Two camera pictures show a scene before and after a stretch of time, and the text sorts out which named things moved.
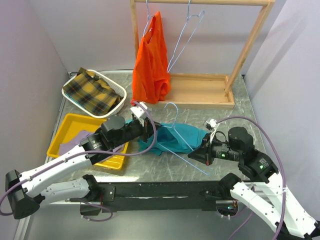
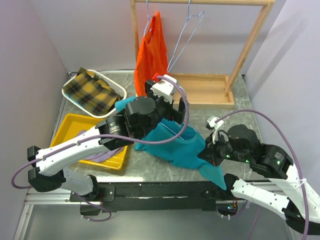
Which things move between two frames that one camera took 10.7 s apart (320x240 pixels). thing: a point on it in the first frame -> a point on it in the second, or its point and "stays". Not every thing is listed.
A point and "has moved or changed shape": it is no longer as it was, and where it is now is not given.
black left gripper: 147,129 -> 172,113
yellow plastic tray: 72,123 stays
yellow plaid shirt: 94,94 stays
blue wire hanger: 188,17 stays
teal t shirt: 172,137 has moved or changed shape
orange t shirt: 151,78 stays
